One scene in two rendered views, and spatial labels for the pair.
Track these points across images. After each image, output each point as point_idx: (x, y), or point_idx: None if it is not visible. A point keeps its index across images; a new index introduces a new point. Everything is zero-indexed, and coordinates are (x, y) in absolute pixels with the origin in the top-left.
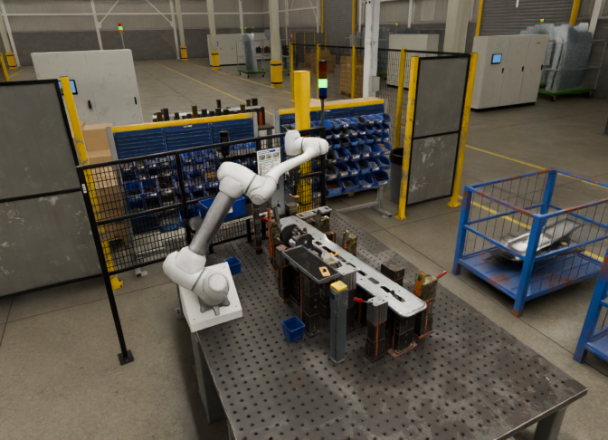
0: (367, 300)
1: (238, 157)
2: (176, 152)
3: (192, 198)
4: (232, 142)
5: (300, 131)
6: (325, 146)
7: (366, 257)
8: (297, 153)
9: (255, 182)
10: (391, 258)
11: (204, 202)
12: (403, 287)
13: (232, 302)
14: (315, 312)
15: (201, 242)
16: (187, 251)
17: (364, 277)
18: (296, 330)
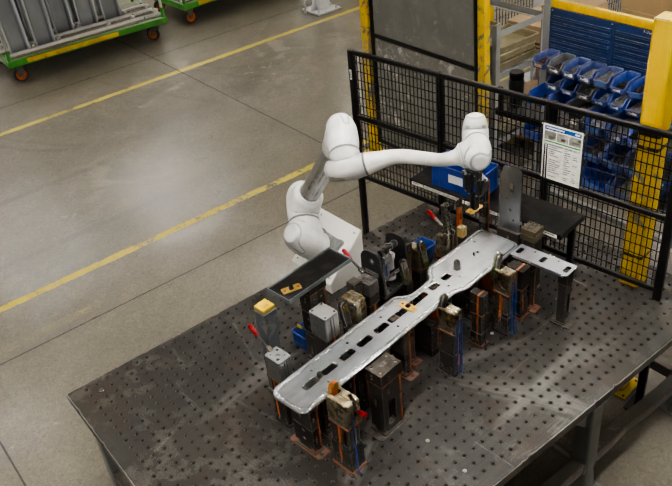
0: None
1: (519, 118)
2: (437, 75)
3: (450, 142)
4: (508, 92)
5: (629, 125)
6: (469, 159)
7: (536, 378)
8: None
9: (334, 152)
10: (551, 410)
11: None
12: (461, 435)
13: None
14: (310, 334)
15: (304, 185)
16: (298, 186)
17: (352, 344)
18: (295, 333)
